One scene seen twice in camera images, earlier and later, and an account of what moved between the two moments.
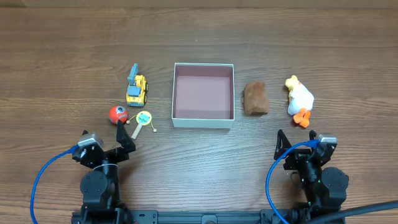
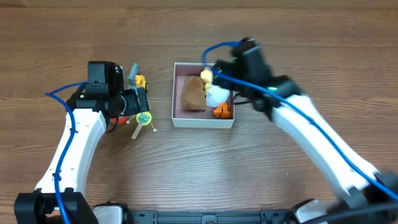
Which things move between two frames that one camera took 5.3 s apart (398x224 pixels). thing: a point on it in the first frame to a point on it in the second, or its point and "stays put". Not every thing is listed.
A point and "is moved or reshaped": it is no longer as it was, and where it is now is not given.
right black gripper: [298, 158] to [220, 72]
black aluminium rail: [153, 216] stays put
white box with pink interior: [203, 95] stays put
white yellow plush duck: [301, 101] is moved or reshaped
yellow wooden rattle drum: [143, 118] stays put
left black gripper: [109, 155] to [141, 100]
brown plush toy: [255, 98] is moved or reshaped
